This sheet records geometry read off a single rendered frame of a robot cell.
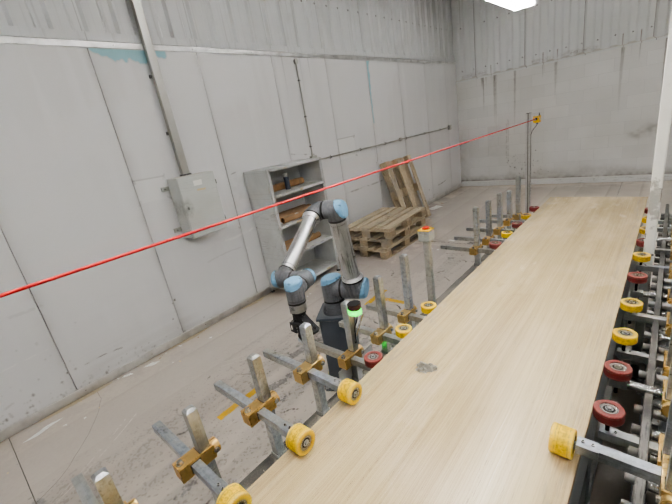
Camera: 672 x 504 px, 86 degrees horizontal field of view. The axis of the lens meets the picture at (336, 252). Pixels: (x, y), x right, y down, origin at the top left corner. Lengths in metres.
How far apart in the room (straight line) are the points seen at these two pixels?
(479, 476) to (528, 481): 0.12
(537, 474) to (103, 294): 3.47
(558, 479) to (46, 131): 3.74
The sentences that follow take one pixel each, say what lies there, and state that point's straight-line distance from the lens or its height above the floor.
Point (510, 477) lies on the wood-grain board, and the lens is 1.22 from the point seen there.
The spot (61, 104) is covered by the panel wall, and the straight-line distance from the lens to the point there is 3.81.
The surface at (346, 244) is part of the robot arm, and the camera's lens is 2.30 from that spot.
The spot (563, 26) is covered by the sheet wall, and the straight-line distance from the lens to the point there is 9.15.
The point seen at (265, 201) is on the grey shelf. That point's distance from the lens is 4.24.
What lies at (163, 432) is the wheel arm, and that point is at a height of 0.96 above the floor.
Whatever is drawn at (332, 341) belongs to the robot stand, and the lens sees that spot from 2.70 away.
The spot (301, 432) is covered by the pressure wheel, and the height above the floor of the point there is 0.98.
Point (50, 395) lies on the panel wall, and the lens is 4.00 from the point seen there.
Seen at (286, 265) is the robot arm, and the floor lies 1.20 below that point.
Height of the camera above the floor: 1.84
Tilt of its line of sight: 18 degrees down
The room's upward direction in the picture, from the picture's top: 10 degrees counter-clockwise
